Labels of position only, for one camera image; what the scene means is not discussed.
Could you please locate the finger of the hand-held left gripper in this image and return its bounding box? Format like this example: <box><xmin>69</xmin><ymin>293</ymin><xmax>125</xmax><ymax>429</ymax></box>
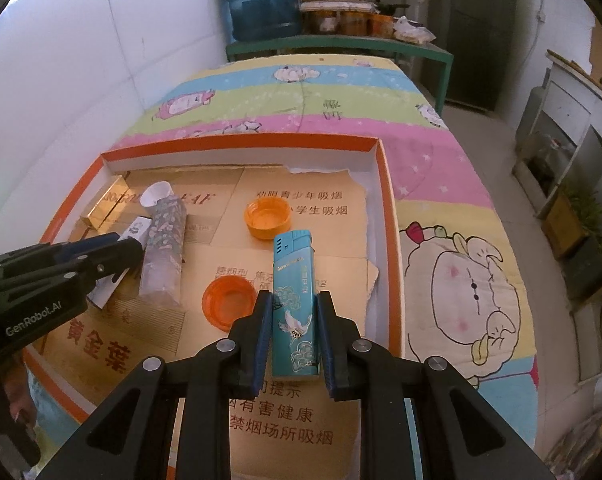
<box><xmin>51</xmin><ymin>232</ymin><xmax>124</xmax><ymax>261</ymax></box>
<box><xmin>68</xmin><ymin>238</ymin><xmax>145</xmax><ymax>286</ymax></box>

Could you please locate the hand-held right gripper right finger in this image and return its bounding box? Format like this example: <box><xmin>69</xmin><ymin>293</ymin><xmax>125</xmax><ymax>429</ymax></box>
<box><xmin>315</xmin><ymin>290</ymin><xmax>554</xmax><ymax>480</ymax></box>

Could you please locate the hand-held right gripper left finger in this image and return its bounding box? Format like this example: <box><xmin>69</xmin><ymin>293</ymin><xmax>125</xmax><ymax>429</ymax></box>
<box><xmin>36</xmin><ymin>290</ymin><xmax>274</xmax><ymax>480</ymax></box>

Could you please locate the gold rectangular box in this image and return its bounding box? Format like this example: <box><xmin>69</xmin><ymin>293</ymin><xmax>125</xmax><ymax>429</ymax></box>
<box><xmin>79</xmin><ymin>176</ymin><xmax>132</xmax><ymax>233</ymax></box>

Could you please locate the long white printed box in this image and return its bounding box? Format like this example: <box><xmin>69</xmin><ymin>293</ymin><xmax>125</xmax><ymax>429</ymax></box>
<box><xmin>86</xmin><ymin>216</ymin><xmax>152</xmax><ymax>311</ymax></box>

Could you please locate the clear floral plastic tube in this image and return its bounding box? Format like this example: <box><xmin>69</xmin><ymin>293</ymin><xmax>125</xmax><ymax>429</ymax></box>
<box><xmin>138</xmin><ymin>197</ymin><xmax>188</xmax><ymax>308</ymax></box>

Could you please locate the blue lighter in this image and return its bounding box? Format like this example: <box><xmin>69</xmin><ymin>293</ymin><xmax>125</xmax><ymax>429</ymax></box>
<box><xmin>272</xmin><ymin>230</ymin><xmax>322</xmax><ymax>380</ymax></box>

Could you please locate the red bottle cap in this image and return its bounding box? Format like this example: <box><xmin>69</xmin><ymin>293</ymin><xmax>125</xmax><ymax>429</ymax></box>
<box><xmin>202</xmin><ymin>276</ymin><xmax>258</xmax><ymax>332</ymax></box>

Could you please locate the orange-rimmed cardboard box tray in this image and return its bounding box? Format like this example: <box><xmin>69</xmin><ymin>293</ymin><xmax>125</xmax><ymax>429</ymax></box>
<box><xmin>23</xmin><ymin>134</ymin><xmax>406</xmax><ymax>480</ymax></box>

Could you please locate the person's left hand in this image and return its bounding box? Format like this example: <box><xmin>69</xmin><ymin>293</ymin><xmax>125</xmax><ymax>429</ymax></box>
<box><xmin>0</xmin><ymin>355</ymin><xmax>38</xmax><ymax>428</ymax></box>

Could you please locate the orange bottle cap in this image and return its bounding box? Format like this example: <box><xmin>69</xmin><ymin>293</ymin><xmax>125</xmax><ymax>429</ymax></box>
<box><xmin>244</xmin><ymin>197</ymin><xmax>292</xmax><ymax>240</ymax></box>

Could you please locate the colourful cartoon printed blanket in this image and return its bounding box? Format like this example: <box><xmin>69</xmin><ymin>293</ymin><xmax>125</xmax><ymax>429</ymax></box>
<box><xmin>121</xmin><ymin>52</ymin><xmax>539</xmax><ymax>461</ymax></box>

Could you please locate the yellow planter with plant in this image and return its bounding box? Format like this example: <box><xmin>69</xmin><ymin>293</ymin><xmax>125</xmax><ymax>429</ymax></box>
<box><xmin>541</xmin><ymin>185</ymin><xmax>602</xmax><ymax>261</ymax></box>

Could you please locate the dark planter box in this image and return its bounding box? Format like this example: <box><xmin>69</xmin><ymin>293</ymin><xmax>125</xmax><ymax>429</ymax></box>
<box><xmin>563</xmin><ymin>235</ymin><xmax>602</xmax><ymax>302</ymax></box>

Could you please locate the blue water jug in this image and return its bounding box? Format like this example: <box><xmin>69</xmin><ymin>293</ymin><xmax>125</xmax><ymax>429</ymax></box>
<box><xmin>220</xmin><ymin>0</ymin><xmax>302</xmax><ymax>43</ymax></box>

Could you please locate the green table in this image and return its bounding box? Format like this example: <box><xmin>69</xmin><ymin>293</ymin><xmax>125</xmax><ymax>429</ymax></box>
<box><xmin>226</xmin><ymin>35</ymin><xmax>454</xmax><ymax>116</ymax></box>

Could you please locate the orange food jar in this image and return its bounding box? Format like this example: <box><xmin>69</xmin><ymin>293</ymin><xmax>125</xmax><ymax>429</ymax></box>
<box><xmin>338</xmin><ymin>9</ymin><xmax>372</xmax><ymax>36</ymax></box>
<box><xmin>371</xmin><ymin>12</ymin><xmax>396</xmax><ymax>38</ymax></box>
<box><xmin>305</xmin><ymin>9</ymin><xmax>339</xmax><ymax>35</ymax></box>

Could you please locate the white plastic bag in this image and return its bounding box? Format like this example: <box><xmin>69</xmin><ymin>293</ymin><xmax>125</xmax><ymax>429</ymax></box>
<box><xmin>393</xmin><ymin>16</ymin><xmax>436</xmax><ymax>43</ymax></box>

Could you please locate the white counter cabinet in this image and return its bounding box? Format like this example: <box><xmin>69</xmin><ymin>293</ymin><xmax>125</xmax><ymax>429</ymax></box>
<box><xmin>513</xmin><ymin>50</ymin><xmax>602</xmax><ymax>221</ymax></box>

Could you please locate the dark grey refrigerator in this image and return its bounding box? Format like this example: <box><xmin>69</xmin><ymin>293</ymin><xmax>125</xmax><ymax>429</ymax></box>
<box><xmin>428</xmin><ymin>0</ymin><xmax>518</xmax><ymax>113</ymax></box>

